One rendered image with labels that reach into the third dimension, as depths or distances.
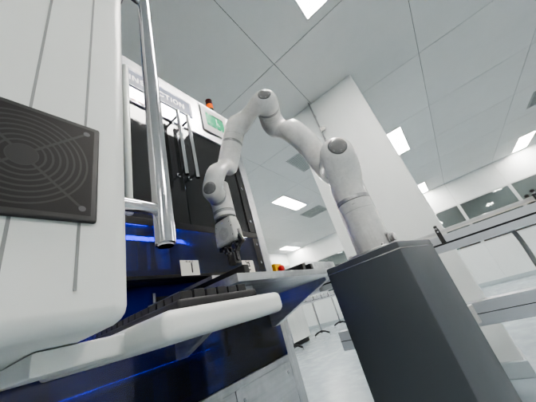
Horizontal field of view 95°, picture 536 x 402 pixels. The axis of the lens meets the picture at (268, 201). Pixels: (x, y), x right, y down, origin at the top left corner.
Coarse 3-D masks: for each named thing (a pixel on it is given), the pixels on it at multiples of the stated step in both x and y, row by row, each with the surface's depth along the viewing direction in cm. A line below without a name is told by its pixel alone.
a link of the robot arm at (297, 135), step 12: (264, 120) 109; (276, 120) 109; (288, 120) 102; (276, 132) 108; (288, 132) 100; (300, 132) 98; (312, 132) 99; (300, 144) 98; (312, 144) 98; (312, 156) 100; (312, 168) 102; (324, 180) 100
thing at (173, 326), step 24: (168, 312) 25; (192, 312) 27; (216, 312) 29; (240, 312) 32; (264, 312) 35; (120, 336) 28; (144, 336) 26; (168, 336) 24; (192, 336) 28; (24, 360) 24; (48, 360) 23; (72, 360) 24; (96, 360) 26; (120, 360) 54; (0, 384) 28
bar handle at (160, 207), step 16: (144, 0) 52; (144, 16) 49; (144, 32) 47; (144, 48) 45; (144, 64) 43; (144, 80) 41; (144, 96) 40; (160, 112) 39; (160, 128) 37; (160, 144) 36; (160, 160) 34; (160, 176) 33; (160, 192) 32; (128, 208) 28; (144, 208) 30; (160, 208) 31; (160, 224) 30; (160, 240) 29
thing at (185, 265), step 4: (180, 260) 93; (184, 260) 95; (188, 260) 96; (192, 260) 97; (196, 260) 99; (180, 264) 92; (184, 264) 94; (188, 264) 95; (192, 264) 96; (196, 264) 98; (180, 268) 92; (184, 268) 93; (188, 268) 94; (196, 268) 97; (184, 272) 92; (188, 272) 93; (196, 272) 96
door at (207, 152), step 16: (208, 144) 146; (192, 160) 128; (208, 160) 138; (192, 192) 117; (192, 208) 112; (208, 208) 120; (240, 208) 140; (192, 224) 107; (208, 224) 115; (240, 224) 134
